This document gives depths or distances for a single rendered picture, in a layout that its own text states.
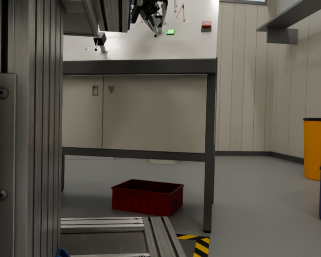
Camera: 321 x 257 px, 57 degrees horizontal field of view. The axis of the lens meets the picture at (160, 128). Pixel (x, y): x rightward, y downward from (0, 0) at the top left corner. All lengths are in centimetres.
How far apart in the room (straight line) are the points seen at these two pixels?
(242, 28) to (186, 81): 388
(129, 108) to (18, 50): 114
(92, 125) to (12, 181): 120
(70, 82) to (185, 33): 69
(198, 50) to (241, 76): 364
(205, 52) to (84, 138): 78
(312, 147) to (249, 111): 205
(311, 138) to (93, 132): 233
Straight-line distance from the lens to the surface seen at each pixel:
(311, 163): 338
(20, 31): 49
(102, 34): 164
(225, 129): 504
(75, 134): 170
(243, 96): 517
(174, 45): 163
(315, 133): 333
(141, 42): 170
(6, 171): 48
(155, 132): 154
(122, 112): 159
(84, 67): 165
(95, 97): 165
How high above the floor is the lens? 57
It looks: 2 degrees down
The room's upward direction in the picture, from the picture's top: 1 degrees clockwise
